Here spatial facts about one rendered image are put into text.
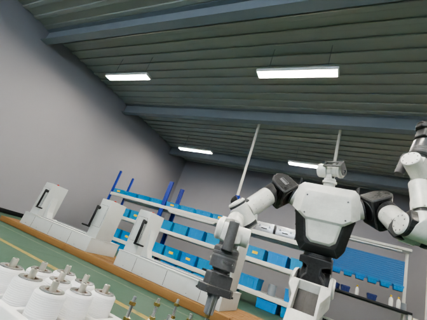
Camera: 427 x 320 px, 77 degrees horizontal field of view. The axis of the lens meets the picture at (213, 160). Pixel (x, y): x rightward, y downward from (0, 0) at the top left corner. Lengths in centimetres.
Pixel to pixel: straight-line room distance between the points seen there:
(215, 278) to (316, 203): 57
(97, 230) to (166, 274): 132
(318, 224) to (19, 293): 111
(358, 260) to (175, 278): 452
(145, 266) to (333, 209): 252
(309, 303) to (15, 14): 723
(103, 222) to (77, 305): 301
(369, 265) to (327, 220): 553
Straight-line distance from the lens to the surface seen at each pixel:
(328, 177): 136
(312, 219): 127
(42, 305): 103
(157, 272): 328
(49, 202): 522
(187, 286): 308
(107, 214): 407
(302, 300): 125
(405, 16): 456
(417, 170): 126
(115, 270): 352
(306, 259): 131
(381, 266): 680
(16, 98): 723
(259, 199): 126
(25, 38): 746
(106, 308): 120
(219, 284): 95
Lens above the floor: 49
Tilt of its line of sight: 19 degrees up
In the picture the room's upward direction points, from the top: 19 degrees clockwise
